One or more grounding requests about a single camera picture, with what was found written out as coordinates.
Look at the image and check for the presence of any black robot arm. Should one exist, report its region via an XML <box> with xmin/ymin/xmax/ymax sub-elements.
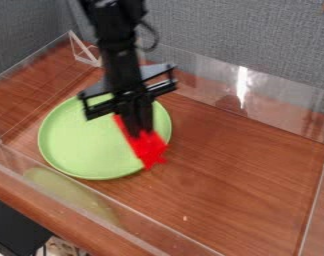
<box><xmin>78</xmin><ymin>0</ymin><xmax>177</xmax><ymax>138</ymax></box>

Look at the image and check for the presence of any clear acrylic enclosure wall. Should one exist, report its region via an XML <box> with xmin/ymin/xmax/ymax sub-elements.
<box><xmin>0</xmin><ymin>34</ymin><xmax>324</xmax><ymax>256</ymax></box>

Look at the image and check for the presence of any black cable loop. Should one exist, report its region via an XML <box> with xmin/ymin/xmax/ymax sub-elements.
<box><xmin>135</xmin><ymin>20</ymin><xmax>161</xmax><ymax>53</ymax></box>

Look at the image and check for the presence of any clear acrylic corner bracket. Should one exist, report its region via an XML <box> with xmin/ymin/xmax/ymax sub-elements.
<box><xmin>69</xmin><ymin>30</ymin><xmax>102</xmax><ymax>67</ymax></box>

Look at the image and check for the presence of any green round plate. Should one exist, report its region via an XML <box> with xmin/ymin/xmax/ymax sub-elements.
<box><xmin>38</xmin><ymin>97</ymin><xmax>173</xmax><ymax>180</ymax></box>

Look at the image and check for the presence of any red cross-shaped bar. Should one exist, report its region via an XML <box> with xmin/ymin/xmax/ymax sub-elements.
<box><xmin>113</xmin><ymin>115</ymin><xmax>167</xmax><ymax>169</ymax></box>

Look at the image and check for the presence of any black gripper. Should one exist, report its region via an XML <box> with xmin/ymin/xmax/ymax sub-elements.
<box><xmin>78</xmin><ymin>44</ymin><xmax>177</xmax><ymax>138</ymax></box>

